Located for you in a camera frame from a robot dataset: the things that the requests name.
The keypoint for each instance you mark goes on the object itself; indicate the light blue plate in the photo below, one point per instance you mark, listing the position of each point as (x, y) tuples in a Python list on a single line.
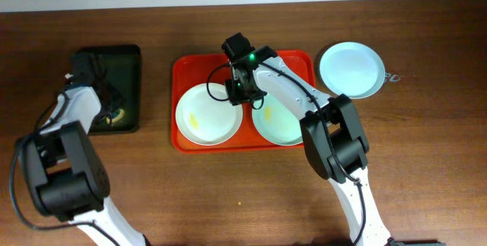
[(353, 69)]

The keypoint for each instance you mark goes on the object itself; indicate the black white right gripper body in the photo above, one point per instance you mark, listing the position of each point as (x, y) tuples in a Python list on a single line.
[(238, 93)]

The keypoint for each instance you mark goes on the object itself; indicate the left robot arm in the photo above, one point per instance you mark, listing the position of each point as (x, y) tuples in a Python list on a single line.
[(64, 175)]

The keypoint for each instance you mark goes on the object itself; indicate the light green plate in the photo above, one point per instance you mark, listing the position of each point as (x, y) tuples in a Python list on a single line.
[(275, 123)]

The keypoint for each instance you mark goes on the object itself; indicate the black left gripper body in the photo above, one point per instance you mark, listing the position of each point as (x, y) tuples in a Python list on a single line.
[(105, 96)]

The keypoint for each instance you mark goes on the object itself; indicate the red plastic tray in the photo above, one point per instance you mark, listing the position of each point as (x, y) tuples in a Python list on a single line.
[(193, 70)]

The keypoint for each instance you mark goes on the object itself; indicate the black rectangular water tray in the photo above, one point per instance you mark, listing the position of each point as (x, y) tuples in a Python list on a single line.
[(120, 65)]

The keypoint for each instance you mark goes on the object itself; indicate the white plate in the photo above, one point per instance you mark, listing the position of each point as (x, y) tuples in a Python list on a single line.
[(204, 117)]

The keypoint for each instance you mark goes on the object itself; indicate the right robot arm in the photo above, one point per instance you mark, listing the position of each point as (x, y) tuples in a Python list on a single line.
[(334, 140)]

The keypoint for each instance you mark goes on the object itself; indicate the yellow green sponge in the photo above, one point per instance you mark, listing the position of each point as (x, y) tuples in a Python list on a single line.
[(115, 116)]

